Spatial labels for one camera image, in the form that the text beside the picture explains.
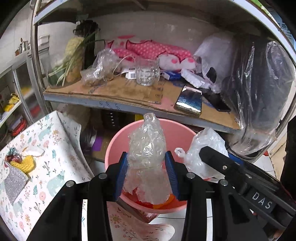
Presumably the bubble wrap piece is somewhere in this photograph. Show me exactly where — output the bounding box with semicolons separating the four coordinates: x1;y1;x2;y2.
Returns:
123;113;171;203

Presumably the clear plastic bag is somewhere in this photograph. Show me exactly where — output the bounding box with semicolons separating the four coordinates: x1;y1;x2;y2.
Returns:
174;127;230;180

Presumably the silver mesh scrub cloth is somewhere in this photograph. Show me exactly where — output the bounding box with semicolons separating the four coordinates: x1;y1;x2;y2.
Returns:
4;162;29;204

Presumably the colourful wrapper ball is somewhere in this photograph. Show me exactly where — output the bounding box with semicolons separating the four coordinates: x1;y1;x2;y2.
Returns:
5;147;22;164

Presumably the red snack bag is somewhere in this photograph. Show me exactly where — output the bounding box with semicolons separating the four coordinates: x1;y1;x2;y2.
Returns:
120;189;187;213

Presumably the pink plastic trash bucket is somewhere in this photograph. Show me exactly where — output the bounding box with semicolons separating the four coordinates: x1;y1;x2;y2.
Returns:
104;118;196;214

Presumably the white kitchen cabinet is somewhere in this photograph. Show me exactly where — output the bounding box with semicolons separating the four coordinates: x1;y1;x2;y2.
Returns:
0;34;50;144

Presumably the smartphone with blue case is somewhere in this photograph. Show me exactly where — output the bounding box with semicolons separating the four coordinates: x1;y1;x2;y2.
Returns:
174;85;202;117

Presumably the cardboard shelf liner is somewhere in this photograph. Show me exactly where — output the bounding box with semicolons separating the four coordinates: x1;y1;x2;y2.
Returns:
43;77;239;133

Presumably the floral bear tablecloth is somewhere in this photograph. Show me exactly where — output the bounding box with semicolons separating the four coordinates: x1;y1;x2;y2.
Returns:
1;111;94;240

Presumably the black smartphone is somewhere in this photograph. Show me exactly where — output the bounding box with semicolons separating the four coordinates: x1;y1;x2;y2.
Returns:
201;89;231;113

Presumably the glass mug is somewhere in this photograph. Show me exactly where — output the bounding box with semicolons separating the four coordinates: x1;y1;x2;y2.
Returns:
135;58;160;86

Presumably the small yellow foam net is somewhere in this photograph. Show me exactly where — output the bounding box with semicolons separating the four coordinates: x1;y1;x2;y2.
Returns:
10;156;35;174

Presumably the clear bag on shelf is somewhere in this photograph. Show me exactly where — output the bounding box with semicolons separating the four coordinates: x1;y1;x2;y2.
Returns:
80;49;119;87

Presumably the large black plastic-wrapped appliance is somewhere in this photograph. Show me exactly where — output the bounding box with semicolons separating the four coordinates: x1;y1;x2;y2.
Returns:
221;35;295;156

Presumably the metal shelf rack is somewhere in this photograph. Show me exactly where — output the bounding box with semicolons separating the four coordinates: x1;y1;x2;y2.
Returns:
31;1;295;141

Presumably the white plastic bag on shelf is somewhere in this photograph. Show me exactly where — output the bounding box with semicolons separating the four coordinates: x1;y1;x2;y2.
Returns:
181;32;236;93

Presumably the pink polka dot cloth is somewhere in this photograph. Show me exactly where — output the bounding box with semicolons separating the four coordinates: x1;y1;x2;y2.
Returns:
104;35;196;71

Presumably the bag of vegetables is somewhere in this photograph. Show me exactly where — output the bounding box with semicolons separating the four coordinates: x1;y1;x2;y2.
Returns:
42;20;99;88

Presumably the small metal pot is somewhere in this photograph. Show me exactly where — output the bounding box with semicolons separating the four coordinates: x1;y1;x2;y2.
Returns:
18;38;30;53

